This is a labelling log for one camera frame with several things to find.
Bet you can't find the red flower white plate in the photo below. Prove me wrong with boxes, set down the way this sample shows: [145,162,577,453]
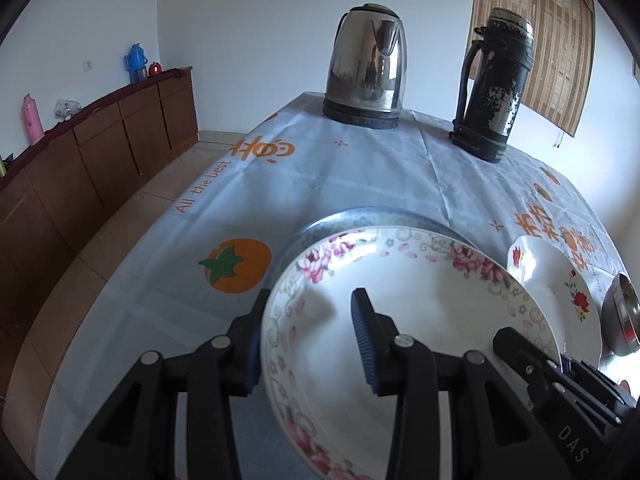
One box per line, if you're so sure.
[508,236,602,367]

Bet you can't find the pink floral white plate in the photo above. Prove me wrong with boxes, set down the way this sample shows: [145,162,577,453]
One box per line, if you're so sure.
[260,226,565,479]

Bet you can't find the stainless steel bowl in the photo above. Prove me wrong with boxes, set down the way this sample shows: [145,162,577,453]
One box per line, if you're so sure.
[601,273,639,356]

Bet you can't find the white printed tablecloth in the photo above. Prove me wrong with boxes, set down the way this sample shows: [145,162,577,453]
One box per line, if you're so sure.
[29,93,639,479]

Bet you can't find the blue rimmed plate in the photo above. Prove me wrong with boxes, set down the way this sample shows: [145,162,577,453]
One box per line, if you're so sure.
[262,206,477,289]

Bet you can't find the brown wooden sideboard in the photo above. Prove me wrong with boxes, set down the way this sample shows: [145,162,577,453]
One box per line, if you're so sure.
[1,67,198,387]

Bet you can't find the pink thermos bottle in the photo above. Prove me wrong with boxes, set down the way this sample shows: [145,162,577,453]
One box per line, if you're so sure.
[22,93,44,145]

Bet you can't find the crumpled plastic bag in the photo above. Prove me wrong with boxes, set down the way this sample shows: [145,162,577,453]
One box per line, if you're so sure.
[54,100,82,122]

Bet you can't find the small red pot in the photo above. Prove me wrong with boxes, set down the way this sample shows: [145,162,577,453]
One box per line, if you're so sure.
[148,62,163,77]

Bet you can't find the black worn thermos flask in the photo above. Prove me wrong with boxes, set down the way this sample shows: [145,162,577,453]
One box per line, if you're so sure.
[449,8,534,164]

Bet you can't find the blue thermos jug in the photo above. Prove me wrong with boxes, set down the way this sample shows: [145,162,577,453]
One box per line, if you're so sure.
[124,44,148,84]

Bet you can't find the stainless steel electric kettle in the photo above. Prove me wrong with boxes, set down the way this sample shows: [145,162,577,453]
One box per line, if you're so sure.
[323,3,408,129]

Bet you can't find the bamboo window blind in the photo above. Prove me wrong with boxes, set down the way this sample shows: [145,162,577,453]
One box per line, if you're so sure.
[468,0,596,136]

